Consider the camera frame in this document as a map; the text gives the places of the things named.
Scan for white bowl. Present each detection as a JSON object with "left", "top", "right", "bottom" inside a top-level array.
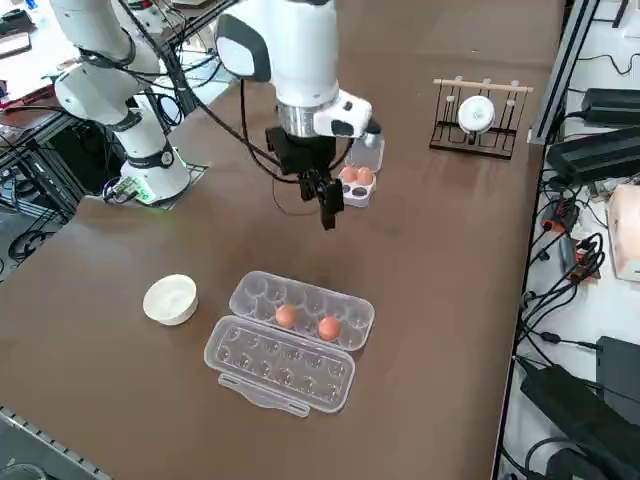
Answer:
[{"left": 142, "top": 273, "right": 200, "bottom": 327}]

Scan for wooden rack rod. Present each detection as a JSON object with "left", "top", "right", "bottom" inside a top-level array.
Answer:
[{"left": 432, "top": 78, "right": 534, "bottom": 94}]

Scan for long black power brick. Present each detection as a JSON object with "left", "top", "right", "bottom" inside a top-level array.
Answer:
[{"left": 545, "top": 127, "right": 640, "bottom": 182}]

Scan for flat black device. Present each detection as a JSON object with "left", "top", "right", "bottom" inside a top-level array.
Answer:
[{"left": 519, "top": 363, "right": 640, "bottom": 480}]

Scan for perforated metal rail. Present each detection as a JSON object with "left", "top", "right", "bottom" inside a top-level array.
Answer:
[{"left": 0, "top": 403, "right": 110, "bottom": 480}]

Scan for beige box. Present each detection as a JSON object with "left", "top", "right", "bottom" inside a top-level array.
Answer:
[{"left": 606, "top": 184, "right": 640, "bottom": 282}]

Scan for aluminium camera post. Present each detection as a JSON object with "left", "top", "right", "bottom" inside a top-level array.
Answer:
[{"left": 530, "top": 0, "right": 601, "bottom": 145}]

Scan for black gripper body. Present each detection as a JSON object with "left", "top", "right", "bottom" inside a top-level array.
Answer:
[{"left": 264, "top": 126, "right": 347, "bottom": 177}]

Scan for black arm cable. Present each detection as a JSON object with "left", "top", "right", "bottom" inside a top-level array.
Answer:
[{"left": 74, "top": 0, "right": 281, "bottom": 176}]

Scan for transparent twelve-slot egg tray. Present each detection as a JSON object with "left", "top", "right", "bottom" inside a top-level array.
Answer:
[{"left": 203, "top": 269, "right": 377, "bottom": 415}]

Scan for white cup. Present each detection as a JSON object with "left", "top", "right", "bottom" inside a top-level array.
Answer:
[{"left": 456, "top": 94, "right": 499, "bottom": 146}]

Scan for black power adapter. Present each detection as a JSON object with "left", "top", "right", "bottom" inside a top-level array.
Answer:
[{"left": 582, "top": 87, "right": 640, "bottom": 126}]

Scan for orange black plug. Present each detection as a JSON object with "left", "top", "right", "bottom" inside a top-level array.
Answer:
[
  {"left": 542, "top": 199, "right": 581, "bottom": 234},
  {"left": 574, "top": 238, "right": 601, "bottom": 284}
]

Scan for clear four-slot egg tray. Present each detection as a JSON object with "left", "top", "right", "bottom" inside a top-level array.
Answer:
[{"left": 337, "top": 134, "right": 387, "bottom": 209}]

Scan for black wire cup rack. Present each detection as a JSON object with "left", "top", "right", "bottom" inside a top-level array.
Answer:
[{"left": 428, "top": 77, "right": 534, "bottom": 162}]

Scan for black box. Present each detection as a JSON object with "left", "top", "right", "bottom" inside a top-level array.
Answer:
[{"left": 596, "top": 335, "right": 640, "bottom": 401}]

